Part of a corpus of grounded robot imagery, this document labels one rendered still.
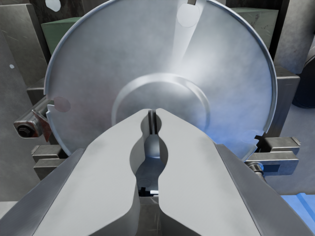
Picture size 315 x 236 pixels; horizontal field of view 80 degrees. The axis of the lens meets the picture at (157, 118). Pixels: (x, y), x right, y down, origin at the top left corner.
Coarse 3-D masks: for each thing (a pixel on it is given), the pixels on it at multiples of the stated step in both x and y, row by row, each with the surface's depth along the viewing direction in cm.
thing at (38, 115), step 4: (36, 112) 24; (36, 116) 24; (40, 116) 25; (40, 120) 25; (44, 120) 25; (40, 124) 25; (44, 124) 25; (48, 124) 25; (40, 128) 26; (44, 128) 26; (48, 128) 25; (44, 132) 26; (48, 132) 26; (44, 136) 26; (48, 136) 26; (48, 140) 27
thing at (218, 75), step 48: (144, 0) 18; (96, 48) 20; (144, 48) 20; (192, 48) 20; (240, 48) 20; (48, 96) 23; (96, 96) 23; (144, 96) 23; (192, 96) 23; (240, 96) 23; (144, 144) 26; (240, 144) 27
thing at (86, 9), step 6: (84, 0) 18; (90, 0) 18; (96, 0) 18; (102, 0) 18; (108, 0) 18; (192, 0) 18; (216, 0) 18; (222, 0) 18; (84, 6) 19; (90, 6) 19; (96, 6) 19; (84, 12) 19
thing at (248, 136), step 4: (244, 132) 26; (248, 132) 26; (252, 132) 26; (256, 132) 26; (244, 136) 27; (248, 136) 27; (252, 136) 27; (244, 140) 27; (248, 140) 27; (252, 140) 27
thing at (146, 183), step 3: (141, 180) 31; (144, 180) 31; (147, 180) 31; (138, 183) 32; (141, 183) 32; (144, 183) 32; (147, 183) 32; (150, 183) 32; (141, 186) 32; (144, 186) 32; (147, 186) 32
